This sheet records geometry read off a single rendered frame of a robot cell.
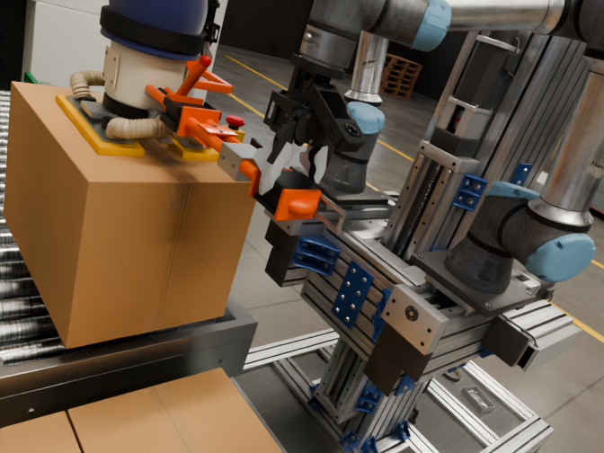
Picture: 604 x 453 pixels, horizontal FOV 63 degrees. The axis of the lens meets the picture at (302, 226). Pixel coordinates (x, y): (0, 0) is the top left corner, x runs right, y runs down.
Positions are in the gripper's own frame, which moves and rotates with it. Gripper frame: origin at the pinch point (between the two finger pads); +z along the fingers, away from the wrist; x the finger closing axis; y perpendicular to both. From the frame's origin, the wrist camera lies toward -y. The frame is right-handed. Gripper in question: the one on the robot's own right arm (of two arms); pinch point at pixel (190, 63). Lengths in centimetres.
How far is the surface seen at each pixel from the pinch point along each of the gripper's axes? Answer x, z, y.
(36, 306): -44, 66, 27
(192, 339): -13, 60, 57
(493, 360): 190, 121, 65
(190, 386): -18, 65, 68
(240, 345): 4, 67, 57
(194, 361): -10, 68, 57
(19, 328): -50, 65, 36
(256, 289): 82, 121, -29
